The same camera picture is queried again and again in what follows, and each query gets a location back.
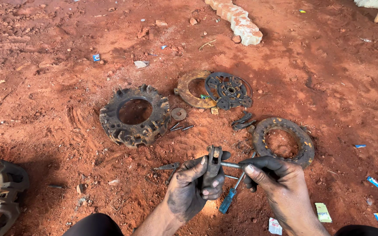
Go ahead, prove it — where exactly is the black clutch lever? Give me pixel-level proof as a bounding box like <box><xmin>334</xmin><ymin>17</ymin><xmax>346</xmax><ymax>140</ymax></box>
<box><xmin>233</xmin><ymin>120</ymin><xmax>257</xmax><ymax>131</ymax></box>
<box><xmin>231</xmin><ymin>111</ymin><xmax>253</xmax><ymax>126</ymax></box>

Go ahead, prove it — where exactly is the person's right hand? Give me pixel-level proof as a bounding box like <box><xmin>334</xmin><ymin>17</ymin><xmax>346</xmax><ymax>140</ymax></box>
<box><xmin>239</xmin><ymin>156</ymin><xmax>305</xmax><ymax>227</ymax></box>

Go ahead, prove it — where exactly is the person's black trouser leg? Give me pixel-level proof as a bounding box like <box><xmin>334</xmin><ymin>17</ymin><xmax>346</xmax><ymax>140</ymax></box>
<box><xmin>334</xmin><ymin>224</ymin><xmax>378</xmax><ymax>236</ymax></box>
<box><xmin>62</xmin><ymin>213</ymin><xmax>124</xmax><ymax>236</ymax></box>

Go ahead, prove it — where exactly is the black clutch friction disc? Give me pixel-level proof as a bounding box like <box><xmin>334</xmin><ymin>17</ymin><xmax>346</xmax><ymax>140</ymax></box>
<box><xmin>204</xmin><ymin>72</ymin><xmax>254</xmax><ymax>110</ymax></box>

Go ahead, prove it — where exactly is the row of pale bricks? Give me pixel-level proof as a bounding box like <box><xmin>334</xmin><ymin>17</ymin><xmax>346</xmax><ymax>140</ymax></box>
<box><xmin>205</xmin><ymin>0</ymin><xmax>263</xmax><ymax>46</ymax></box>

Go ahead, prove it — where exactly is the dry twig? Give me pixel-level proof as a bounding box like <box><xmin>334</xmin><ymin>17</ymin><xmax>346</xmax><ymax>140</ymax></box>
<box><xmin>198</xmin><ymin>39</ymin><xmax>217</xmax><ymax>51</ymax></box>

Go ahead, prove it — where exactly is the round rusty washer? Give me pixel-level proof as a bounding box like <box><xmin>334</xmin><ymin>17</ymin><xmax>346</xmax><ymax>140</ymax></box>
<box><xmin>171</xmin><ymin>108</ymin><xmax>187</xmax><ymax>121</ymax></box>

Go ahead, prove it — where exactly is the green white wrapper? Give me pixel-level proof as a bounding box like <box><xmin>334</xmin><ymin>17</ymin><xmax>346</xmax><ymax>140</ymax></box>
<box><xmin>314</xmin><ymin>203</ymin><xmax>333</xmax><ymax>223</ymax></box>

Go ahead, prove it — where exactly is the steel pin rod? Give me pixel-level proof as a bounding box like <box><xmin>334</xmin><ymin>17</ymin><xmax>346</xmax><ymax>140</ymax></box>
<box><xmin>220</xmin><ymin>161</ymin><xmax>245</xmax><ymax>170</ymax></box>

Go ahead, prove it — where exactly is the white red wrapper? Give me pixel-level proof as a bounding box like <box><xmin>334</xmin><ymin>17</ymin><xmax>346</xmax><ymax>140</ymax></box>
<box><xmin>268</xmin><ymin>217</ymin><xmax>283</xmax><ymax>236</ymax></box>

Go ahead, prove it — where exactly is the rusty yellow pressure plate ring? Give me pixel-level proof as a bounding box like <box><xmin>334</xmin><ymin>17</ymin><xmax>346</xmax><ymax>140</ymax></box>
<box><xmin>174</xmin><ymin>70</ymin><xmax>218</xmax><ymax>109</ymax></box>

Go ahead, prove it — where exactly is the black clutch cover housing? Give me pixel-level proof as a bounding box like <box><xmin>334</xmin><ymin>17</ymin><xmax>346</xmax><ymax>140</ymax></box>
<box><xmin>99</xmin><ymin>84</ymin><xmax>171</xmax><ymax>149</ymax></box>

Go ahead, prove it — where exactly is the person's left hand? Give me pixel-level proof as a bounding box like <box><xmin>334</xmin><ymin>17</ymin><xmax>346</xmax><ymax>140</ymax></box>
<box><xmin>165</xmin><ymin>151</ymin><xmax>231</xmax><ymax>223</ymax></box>

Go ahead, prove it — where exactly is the dark rusty pressure ring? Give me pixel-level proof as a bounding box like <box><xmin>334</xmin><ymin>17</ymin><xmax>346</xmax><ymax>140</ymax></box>
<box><xmin>252</xmin><ymin>117</ymin><xmax>315</xmax><ymax>169</ymax></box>

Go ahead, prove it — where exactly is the blue handled screwdriver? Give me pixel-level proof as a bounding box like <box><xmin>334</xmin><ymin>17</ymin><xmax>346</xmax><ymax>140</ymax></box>
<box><xmin>219</xmin><ymin>151</ymin><xmax>257</xmax><ymax>214</ymax></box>

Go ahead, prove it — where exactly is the greasy clutch release lever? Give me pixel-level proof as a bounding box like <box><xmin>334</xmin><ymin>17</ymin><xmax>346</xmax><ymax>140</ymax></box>
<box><xmin>203</xmin><ymin>145</ymin><xmax>223</xmax><ymax>189</ymax></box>

